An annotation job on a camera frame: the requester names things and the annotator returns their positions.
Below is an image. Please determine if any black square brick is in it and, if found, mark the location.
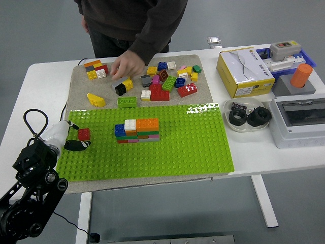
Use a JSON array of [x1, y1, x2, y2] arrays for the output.
[[114, 83, 127, 97]]

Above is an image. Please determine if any grey electrical enclosure box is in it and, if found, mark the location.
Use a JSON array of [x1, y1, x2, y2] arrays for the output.
[[268, 93, 325, 150]]

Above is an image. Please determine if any grey-brown mat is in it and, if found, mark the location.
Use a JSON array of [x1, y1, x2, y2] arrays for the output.
[[57, 54, 231, 195]]

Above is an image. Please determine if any orange flat brick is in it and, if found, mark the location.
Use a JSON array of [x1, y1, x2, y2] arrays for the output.
[[84, 59, 102, 68]]

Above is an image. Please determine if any red long brick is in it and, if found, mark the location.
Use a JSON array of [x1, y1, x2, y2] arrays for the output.
[[176, 82, 199, 99], [150, 89, 171, 102]]

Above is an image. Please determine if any brown square brick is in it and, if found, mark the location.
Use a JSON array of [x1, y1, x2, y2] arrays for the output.
[[157, 69, 170, 82]]

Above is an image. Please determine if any small black circuit module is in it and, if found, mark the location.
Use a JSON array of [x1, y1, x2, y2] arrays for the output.
[[230, 101, 248, 111]]

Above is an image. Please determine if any grey sloped brick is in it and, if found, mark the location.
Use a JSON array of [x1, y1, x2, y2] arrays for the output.
[[111, 77, 128, 90]]

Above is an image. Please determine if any red square brick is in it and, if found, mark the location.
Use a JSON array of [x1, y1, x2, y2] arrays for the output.
[[148, 83, 164, 93]]

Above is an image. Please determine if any silver metal clamp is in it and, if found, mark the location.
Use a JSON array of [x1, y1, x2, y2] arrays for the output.
[[206, 36, 222, 49]]

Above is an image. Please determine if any grey square block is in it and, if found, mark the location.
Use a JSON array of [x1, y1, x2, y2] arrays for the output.
[[272, 74, 317, 97]]

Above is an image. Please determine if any green studded baseplate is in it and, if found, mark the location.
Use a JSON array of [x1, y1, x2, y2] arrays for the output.
[[56, 103, 235, 181]]

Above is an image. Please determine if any white circuit breaker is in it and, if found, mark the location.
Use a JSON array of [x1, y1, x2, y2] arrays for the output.
[[263, 53, 306, 74]]

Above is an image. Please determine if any person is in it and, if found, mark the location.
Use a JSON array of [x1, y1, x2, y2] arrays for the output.
[[73, 0, 188, 59]]

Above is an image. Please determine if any blue plastic bin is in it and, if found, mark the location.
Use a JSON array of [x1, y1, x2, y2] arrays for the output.
[[255, 47, 317, 82]]

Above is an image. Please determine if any lime green long brick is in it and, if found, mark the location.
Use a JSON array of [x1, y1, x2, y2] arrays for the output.
[[161, 75, 178, 93], [117, 96, 138, 108]]

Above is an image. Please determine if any white table leg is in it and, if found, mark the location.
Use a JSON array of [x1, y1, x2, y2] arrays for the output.
[[75, 191, 93, 244], [250, 174, 279, 228]]

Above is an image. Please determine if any white shallow dish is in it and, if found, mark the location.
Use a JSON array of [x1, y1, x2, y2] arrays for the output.
[[223, 98, 270, 133]]

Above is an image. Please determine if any person's left hand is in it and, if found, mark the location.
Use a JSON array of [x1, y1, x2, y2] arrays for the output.
[[110, 50, 147, 81]]

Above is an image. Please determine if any grey push-button switch box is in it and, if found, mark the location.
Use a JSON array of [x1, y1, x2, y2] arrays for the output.
[[269, 40, 302, 62]]

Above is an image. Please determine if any person's right hand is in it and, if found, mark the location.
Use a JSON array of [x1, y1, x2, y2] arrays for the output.
[[81, 15, 90, 34]]

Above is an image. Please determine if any thin black cable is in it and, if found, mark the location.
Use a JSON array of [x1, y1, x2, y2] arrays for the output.
[[54, 58, 89, 237]]

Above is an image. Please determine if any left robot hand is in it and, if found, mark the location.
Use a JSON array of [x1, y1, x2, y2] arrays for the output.
[[40, 119, 91, 153]]

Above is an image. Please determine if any white table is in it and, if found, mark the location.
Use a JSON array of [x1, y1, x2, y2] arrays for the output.
[[0, 43, 325, 199]]

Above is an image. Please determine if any yellow curved brick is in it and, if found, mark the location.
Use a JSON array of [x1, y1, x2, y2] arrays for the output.
[[87, 93, 107, 108]]

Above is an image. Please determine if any black hex nut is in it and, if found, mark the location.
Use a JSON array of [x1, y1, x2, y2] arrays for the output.
[[228, 108, 248, 127], [247, 106, 272, 128]]

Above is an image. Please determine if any yellow and white cardboard box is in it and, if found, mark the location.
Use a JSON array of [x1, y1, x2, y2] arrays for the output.
[[216, 46, 276, 99]]

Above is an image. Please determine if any orange cylinder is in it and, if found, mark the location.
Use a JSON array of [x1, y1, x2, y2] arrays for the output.
[[289, 63, 313, 89]]

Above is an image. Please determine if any large orange brick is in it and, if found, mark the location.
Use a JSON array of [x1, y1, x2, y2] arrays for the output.
[[136, 118, 160, 133]]

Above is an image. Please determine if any small red brick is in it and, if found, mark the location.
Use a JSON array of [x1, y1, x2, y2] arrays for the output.
[[77, 128, 91, 142]]

